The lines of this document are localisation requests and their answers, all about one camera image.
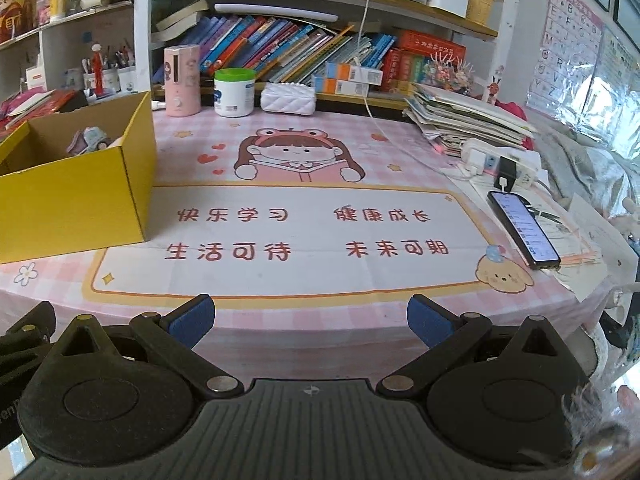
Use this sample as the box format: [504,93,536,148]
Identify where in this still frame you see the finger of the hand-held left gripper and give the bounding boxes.
[0,301,57,361]

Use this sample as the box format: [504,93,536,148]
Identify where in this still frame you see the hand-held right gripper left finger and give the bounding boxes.
[47,294,246,402]

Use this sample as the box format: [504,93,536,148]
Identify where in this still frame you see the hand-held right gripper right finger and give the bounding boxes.
[375,294,577,402]

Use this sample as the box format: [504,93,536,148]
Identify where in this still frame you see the yellow cardboard box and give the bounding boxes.
[0,91,158,265]

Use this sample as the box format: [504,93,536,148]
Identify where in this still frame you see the purple plastic toy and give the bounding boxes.
[67,127,123,156]

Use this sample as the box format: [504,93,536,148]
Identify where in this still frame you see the printed pink tablecloth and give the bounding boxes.
[0,105,616,381]

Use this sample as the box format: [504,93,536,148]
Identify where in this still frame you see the black smartphone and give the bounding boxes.
[487,190,562,270]

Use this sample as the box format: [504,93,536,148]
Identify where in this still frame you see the black charger plug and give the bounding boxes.
[492,156,518,192]

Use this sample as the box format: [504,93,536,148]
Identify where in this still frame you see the loose white paper sheets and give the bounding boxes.
[520,195,640,303]

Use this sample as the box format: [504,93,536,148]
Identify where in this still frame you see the white power strip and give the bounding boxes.
[460,139,543,188]

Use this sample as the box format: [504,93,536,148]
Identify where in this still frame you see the fluffy sleeve cuff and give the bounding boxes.
[560,385,632,476]

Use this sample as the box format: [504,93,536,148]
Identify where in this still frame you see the stack of papers and booklets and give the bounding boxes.
[402,82,538,158]

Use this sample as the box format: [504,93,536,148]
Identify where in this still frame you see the grey cloth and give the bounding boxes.
[532,120,640,221]

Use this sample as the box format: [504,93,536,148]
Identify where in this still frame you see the magenta cloth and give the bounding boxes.
[495,100,528,123]

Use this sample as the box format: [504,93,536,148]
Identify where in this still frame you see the white jar green lid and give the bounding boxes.
[214,68,257,118]

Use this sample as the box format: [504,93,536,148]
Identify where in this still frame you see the pile of red paper packets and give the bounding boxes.
[0,89,76,133]

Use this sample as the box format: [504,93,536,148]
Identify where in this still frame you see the pink humidifier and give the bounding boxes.
[164,45,202,117]

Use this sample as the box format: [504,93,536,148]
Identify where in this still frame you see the paper reindeer ornament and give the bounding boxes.
[485,72,506,106]

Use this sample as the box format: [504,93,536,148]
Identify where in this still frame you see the white quilted pouch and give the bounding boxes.
[261,83,318,113]

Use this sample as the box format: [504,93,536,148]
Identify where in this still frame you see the artificial flower bouquet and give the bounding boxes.
[422,57,476,96]

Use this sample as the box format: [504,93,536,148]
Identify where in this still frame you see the orange white carton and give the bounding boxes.
[326,62,383,86]
[312,76,370,98]

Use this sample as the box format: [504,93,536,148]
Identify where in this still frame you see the small white red box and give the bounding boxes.
[22,65,48,92]

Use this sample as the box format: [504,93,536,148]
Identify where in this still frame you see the red boxed book set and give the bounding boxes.
[382,30,467,92]

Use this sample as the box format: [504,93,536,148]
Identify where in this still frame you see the row of leaning colourful books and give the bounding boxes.
[177,14,398,86]

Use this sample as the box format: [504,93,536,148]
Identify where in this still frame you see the stack of grey flat books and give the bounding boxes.
[151,0,210,43]

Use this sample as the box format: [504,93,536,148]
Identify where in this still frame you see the pink alphabet poster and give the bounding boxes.
[525,0,603,118]

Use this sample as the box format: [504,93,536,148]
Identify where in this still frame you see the white cubby shelf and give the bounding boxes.
[0,0,138,111]

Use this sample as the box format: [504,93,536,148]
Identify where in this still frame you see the pale chart poster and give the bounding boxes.
[595,25,640,111]

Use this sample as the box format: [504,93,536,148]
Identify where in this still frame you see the fortune god figure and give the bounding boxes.
[0,0,36,43]

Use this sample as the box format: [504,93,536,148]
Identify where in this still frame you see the white cable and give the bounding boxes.
[357,0,471,181]

